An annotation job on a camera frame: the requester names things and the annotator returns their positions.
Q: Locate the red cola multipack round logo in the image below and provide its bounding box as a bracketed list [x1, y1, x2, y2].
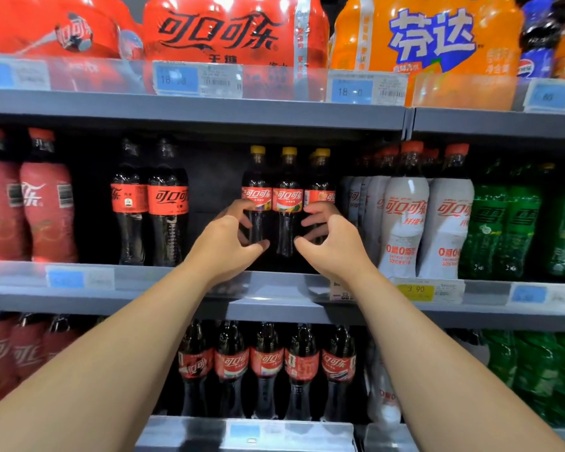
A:
[0, 0, 145, 62]

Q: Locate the orange Fanta multipack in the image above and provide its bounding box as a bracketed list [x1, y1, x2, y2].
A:
[328, 0, 527, 78]

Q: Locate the grey store shelving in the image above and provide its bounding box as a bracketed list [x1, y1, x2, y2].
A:
[0, 53, 565, 452]

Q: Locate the person's left forearm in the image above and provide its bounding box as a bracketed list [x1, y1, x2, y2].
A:
[0, 261, 220, 452]

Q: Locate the person's right forearm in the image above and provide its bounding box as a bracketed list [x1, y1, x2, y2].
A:
[342, 261, 565, 452]

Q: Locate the row of green soda bottles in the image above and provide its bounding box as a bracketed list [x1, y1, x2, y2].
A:
[484, 328, 565, 431]

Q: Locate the row of dark cola bottles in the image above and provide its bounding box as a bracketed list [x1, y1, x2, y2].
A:
[109, 136, 192, 268]
[272, 146, 308, 260]
[176, 319, 360, 422]

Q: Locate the person's right hand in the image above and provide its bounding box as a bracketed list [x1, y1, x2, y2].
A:
[294, 202, 378, 283]

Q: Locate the red cola multipack large script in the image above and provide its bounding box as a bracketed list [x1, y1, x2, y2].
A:
[142, 0, 331, 72]

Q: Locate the large cola bottle blue cap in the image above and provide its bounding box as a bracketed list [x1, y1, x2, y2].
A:
[517, 0, 562, 80]

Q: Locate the person's left hand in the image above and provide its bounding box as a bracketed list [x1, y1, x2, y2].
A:
[183, 199, 271, 288]

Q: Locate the white cola bottle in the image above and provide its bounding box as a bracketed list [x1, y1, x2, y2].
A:
[448, 328, 492, 369]
[362, 336, 403, 431]

